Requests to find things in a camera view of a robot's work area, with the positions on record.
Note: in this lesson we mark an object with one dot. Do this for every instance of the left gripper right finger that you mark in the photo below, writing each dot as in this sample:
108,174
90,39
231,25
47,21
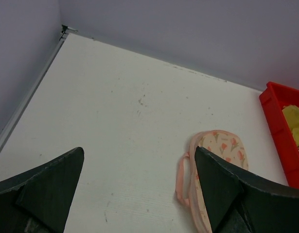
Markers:
238,201

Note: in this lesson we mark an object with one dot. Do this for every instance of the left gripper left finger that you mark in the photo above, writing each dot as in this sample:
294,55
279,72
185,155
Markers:
39,200

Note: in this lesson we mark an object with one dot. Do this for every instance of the floral mesh laundry bag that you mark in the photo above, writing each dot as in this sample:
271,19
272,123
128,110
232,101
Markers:
226,145

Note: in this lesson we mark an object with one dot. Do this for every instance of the mustard yellow bra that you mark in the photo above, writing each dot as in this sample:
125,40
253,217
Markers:
291,114

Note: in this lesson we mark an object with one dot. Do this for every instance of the red plastic tray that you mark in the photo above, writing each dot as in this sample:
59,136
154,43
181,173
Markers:
273,100

